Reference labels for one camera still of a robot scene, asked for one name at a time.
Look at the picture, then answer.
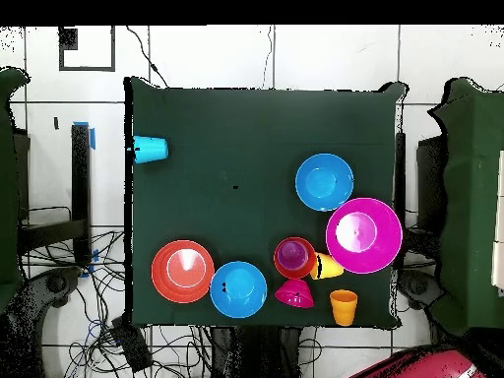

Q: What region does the purple cup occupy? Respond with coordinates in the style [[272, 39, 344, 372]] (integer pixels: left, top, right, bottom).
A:
[[276, 240, 309, 272]]

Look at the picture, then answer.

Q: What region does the small orange bowl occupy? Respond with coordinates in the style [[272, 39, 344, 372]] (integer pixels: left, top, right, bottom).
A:
[[273, 236, 317, 280]]

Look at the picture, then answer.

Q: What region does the blue bowl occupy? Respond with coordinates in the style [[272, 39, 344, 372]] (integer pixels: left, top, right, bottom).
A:
[[294, 153, 354, 213], [209, 260, 269, 319]]

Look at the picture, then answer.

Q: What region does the large orange bowl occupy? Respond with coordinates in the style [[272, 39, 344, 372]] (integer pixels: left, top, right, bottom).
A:
[[151, 239, 216, 304]]

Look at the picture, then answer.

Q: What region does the small crimson bowl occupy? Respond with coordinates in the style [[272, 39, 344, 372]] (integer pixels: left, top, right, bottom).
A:
[[274, 278, 315, 309]]

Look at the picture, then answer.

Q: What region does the yellow cup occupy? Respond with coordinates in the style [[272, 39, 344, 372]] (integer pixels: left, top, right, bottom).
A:
[[309, 251, 345, 281]]

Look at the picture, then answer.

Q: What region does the light blue cup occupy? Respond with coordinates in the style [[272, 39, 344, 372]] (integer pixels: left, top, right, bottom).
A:
[[132, 135, 169, 165]]

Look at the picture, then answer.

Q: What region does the orange cup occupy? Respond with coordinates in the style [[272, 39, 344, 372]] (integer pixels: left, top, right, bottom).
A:
[[329, 289, 359, 327]]

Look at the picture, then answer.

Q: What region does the large pink bowl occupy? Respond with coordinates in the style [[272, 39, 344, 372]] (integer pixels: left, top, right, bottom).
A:
[[325, 197, 404, 275]]

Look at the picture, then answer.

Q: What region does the dark green table cloth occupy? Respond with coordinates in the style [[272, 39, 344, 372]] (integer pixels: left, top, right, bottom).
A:
[[123, 76, 407, 330]]

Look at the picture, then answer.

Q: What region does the blue tape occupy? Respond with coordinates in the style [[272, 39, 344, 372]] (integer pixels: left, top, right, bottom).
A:
[[73, 120, 96, 151]]

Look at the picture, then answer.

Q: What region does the black cabinet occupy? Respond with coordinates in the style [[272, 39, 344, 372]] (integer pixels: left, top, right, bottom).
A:
[[415, 135, 448, 237]]

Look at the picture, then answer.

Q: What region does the black power adapter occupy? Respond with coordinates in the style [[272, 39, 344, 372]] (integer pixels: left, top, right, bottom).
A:
[[110, 316, 154, 373]]

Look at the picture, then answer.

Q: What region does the green cloth covered table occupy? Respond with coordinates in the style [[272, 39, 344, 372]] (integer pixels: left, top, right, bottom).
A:
[[0, 66, 31, 312], [427, 77, 504, 330]]

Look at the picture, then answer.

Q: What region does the white panel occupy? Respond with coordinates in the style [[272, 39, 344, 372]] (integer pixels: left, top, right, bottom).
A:
[[491, 149, 504, 297]]

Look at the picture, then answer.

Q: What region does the black stand post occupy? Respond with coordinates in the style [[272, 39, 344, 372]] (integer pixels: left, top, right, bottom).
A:
[[394, 132, 407, 273]]

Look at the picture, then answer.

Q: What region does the tangle of black cables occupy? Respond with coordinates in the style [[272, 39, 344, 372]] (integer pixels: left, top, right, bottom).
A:
[[23, 227, 214, 378]]

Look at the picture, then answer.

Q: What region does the black stand frame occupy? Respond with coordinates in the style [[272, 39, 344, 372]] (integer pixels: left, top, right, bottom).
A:
[[17, 123, 94, 265]]

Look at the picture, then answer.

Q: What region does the black floor cable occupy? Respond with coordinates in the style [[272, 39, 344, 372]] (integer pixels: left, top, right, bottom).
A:
[[125, 26, 170, 89]]

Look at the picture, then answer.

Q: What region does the black pedestal leg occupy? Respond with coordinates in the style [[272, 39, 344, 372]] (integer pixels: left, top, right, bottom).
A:
[[7, 266, 84, 328], [396, 269, 445, 313]]

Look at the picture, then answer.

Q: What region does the black square frame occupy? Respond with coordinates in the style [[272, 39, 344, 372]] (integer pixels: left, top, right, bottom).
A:
[[57, 26, 116, 73]]

